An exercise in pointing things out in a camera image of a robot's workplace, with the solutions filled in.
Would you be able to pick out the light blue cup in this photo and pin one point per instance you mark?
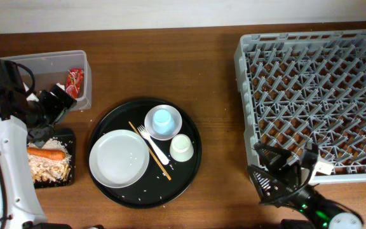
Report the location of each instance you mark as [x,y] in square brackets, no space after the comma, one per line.
[163,122]

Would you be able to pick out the white cup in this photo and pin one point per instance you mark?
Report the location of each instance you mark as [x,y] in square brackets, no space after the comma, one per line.
[181,148]

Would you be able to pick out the rice and food scraps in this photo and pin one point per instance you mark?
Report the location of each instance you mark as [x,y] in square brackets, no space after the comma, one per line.
[51,171]

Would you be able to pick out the red snack wrapper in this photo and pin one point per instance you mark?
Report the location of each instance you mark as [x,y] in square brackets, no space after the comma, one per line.
[74,81]

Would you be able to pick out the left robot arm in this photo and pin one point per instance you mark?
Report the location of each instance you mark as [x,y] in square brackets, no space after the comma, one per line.
[22,120]

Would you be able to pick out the orange carrot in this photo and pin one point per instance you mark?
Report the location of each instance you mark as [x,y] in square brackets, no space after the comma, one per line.
[47,153]

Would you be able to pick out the white plate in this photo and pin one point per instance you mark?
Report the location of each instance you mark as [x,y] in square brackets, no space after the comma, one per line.
[119,158]

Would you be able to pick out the white bowl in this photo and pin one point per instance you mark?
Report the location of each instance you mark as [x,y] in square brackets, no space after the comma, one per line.
[148,122]

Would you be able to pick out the black rectangular tray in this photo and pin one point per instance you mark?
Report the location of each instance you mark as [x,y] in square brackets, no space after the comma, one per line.
[67,136]

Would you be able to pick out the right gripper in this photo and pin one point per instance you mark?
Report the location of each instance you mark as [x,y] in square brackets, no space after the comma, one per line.
[283,186]

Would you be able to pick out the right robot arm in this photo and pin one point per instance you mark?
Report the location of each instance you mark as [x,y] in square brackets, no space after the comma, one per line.
[328,214]

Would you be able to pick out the round black serving tray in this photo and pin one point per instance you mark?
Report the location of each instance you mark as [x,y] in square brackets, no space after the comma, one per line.
[153,188]

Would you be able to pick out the wooden chopstick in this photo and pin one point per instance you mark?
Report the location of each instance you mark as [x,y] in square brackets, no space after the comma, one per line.
[152,154]

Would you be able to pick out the clear plastic bin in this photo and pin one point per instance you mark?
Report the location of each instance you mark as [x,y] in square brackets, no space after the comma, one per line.
[51,68]

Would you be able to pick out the white tissue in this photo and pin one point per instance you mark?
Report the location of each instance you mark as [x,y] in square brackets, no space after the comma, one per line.
[55,93]

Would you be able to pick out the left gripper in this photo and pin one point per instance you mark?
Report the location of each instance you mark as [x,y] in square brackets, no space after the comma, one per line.
[58,107]

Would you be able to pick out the white plastic fork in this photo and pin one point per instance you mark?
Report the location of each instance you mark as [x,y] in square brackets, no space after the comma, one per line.
[161,156]

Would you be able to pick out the grey dishwasher rack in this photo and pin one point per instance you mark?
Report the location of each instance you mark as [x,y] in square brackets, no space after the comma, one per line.
[306,87]

